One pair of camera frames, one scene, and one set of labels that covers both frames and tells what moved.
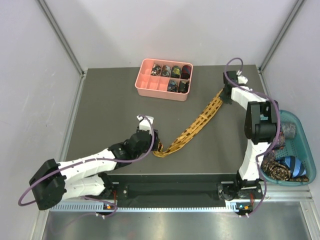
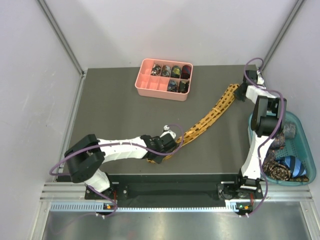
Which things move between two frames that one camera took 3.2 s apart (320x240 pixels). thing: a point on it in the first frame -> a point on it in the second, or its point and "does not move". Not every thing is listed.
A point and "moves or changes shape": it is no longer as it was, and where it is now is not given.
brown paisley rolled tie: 273,169 does not move
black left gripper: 157,141 -> 158,159
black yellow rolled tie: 183,86 does not move
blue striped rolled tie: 296,167 does not move
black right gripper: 224,99 -> 237,94
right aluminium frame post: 280,37 does not move
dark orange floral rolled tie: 281,143 does not move
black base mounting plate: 201,188 does not move
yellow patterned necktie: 193,129 moves or changes shape
